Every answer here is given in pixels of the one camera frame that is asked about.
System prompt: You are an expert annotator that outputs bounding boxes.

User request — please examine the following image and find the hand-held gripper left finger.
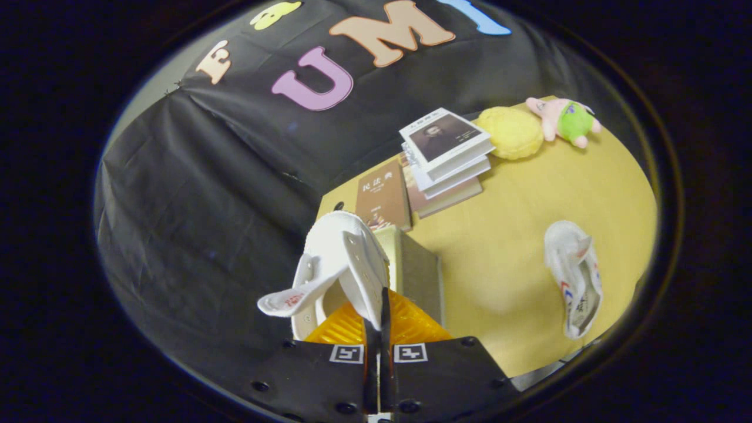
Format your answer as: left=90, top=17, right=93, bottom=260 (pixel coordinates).
left=237, top=301, right=378, bottom=423

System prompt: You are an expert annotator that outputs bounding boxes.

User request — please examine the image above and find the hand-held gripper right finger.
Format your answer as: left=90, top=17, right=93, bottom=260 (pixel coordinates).
left=380, top=287, right=522, bottom=423

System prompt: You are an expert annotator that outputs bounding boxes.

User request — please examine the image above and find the grey fabric storage box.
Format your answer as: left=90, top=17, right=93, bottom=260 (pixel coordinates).
left=376, top=226, right=445, bottom=328

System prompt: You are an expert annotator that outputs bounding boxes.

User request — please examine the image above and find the white canvas shoe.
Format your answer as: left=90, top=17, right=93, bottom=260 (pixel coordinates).
left=257, top=210, right=391, bottom=341
left=543, top=220, right=604, bottom=340

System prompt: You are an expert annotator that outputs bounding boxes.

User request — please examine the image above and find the flat brown book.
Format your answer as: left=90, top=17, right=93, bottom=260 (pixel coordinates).
left=355, top=160, right=412, bottom=233

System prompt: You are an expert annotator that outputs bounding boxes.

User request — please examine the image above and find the thick book with brown cover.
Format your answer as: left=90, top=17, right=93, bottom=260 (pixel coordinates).
left=399, top=153, right=484, bottom=219

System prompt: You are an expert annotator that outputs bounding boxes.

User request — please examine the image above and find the plain white book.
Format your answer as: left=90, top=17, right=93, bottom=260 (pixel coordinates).
left=410, top=154, right=492, bottom=199

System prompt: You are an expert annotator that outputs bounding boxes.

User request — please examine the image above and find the white book with portrait cover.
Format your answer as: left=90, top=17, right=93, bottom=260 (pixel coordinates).
left=399, top=108, right=495, bottom=178

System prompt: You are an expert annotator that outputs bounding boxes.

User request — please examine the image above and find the yellow round plush toy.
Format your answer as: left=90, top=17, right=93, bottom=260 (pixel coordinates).
left=475, top=106, right=544, bottom=160

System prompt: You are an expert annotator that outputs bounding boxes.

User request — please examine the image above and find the pink and green plush toy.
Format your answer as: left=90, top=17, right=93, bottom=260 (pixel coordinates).
left=526, top=97, right=602, bottom=149

